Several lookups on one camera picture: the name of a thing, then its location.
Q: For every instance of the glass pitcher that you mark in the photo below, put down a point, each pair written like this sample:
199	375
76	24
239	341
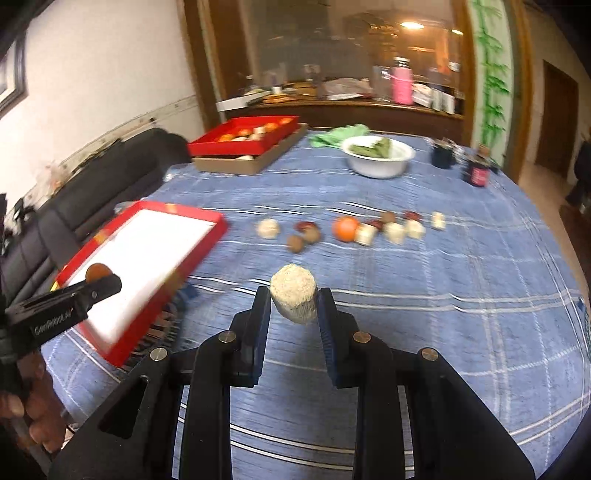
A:
382	83

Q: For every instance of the blue plaid tablecloth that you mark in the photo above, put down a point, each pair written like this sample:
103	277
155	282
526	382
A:
492	292

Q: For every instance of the left hand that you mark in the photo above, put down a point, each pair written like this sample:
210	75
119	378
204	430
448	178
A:
42	406

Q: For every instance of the light green cloth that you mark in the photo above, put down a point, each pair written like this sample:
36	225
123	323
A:
334	137

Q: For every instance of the beige cake cube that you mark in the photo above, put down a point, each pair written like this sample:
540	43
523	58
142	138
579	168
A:
365	234

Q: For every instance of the black leather sofa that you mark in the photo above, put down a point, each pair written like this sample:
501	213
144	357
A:
50	235

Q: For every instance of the pink thermos bottle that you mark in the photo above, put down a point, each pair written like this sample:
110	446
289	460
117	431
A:
403	81

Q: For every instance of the dark jar red label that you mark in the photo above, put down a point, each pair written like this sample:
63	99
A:
477	167

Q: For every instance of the white bowl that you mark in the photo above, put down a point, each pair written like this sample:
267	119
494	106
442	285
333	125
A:
395	166

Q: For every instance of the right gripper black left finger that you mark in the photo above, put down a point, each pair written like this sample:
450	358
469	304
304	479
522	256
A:
172	409

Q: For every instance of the small orange mandarin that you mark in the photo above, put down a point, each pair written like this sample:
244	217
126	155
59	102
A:
96	271

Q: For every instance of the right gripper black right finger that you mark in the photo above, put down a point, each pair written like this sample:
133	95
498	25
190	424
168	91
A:
417	417

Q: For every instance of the picture frame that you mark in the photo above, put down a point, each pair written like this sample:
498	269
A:
13	75

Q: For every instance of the red tray white inside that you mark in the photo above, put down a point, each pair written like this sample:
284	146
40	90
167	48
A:
152	247

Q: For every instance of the beige rice cake cylinder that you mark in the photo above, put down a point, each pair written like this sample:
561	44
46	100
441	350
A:
293	289

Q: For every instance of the beige cake piece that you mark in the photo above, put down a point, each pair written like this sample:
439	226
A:
395	232
438	221
415	229
268	228

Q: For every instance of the red box with fruits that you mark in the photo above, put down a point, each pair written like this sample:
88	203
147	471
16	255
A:
253	135

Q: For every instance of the brown longan fruit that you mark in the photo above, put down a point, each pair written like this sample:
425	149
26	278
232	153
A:
295	243

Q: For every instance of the black cup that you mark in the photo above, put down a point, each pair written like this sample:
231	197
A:
442	154

